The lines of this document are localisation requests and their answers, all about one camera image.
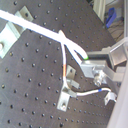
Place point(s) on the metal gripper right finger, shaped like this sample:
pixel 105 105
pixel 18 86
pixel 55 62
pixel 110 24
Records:
pixel 117 53

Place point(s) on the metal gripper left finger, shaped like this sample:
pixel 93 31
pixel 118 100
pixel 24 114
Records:
pixel 101 73

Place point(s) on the blue object in background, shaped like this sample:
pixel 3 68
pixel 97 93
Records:
pixel 111 17

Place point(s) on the small metal bracket right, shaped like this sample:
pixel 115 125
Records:
pixel 110 96

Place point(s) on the metal cable clip bracket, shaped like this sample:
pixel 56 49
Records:
pixel 66 90

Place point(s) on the metal bracket top left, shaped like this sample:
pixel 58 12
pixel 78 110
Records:
pixel 8 36

